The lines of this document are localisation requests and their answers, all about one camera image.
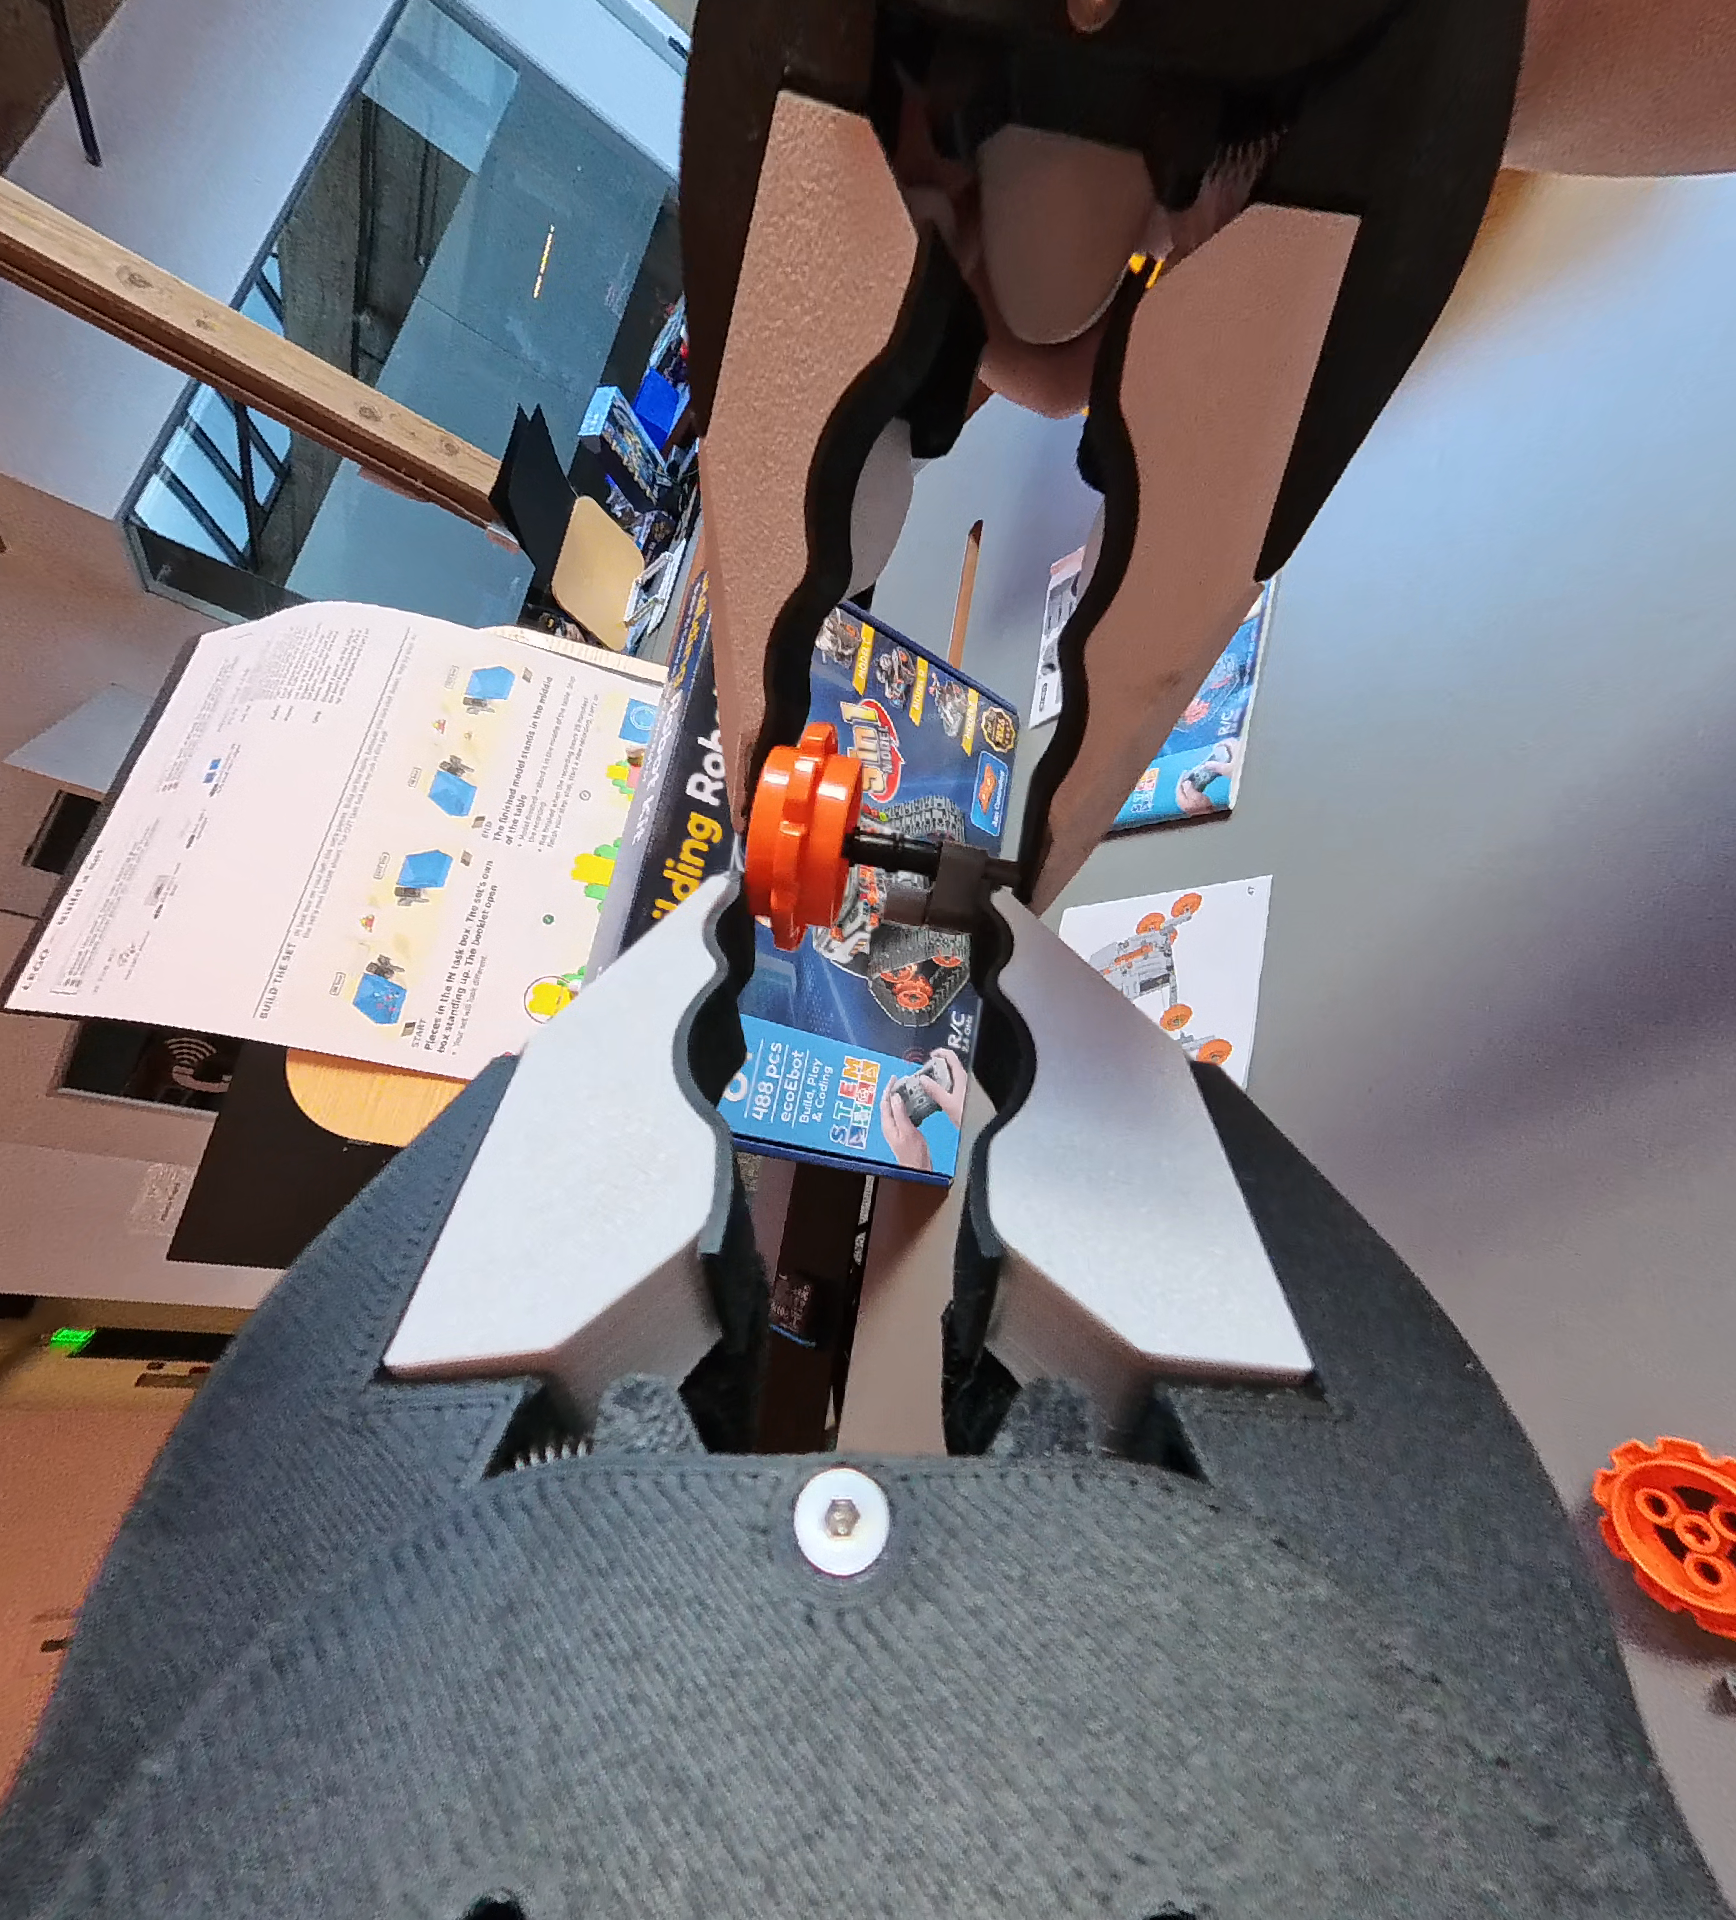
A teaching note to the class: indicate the open instruction booklet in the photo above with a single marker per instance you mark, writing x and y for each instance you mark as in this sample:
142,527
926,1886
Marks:
1212,930

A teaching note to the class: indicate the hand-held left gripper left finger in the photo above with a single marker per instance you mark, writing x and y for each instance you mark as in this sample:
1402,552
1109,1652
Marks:
569,1201

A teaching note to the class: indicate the grey desk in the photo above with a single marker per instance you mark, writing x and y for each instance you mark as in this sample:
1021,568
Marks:
1559,750

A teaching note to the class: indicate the blue robot kit box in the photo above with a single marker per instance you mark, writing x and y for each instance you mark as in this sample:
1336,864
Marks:
809,1103

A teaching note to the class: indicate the green lit sign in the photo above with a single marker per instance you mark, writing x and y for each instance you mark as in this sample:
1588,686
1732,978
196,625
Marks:
70,1339

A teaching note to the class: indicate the orange gear with grey beam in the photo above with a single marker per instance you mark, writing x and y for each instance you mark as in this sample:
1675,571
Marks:
801,832

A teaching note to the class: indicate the white instruction poster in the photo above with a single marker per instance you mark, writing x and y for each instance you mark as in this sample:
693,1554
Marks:
329,781

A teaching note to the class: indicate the black and tan chair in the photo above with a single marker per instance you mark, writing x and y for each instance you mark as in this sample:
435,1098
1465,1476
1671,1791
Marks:
269,1170
590,571

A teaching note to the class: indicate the blue cover booklet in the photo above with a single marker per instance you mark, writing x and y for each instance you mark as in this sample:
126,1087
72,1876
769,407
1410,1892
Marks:
1212,720

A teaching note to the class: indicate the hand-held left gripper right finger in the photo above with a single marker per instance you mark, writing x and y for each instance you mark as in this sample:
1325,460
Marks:
1153,1231

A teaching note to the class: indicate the blue storage bin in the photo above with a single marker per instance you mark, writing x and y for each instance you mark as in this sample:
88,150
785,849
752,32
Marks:
658,403

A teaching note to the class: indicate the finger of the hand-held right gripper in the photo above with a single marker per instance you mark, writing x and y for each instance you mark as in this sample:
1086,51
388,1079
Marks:
1212,450
792,375

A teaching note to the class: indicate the wooden post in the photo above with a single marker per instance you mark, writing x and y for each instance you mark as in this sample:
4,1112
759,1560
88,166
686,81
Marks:
208,327

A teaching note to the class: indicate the person's right forearm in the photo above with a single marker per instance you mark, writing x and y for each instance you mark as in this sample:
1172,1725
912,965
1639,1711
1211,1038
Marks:
1679,74

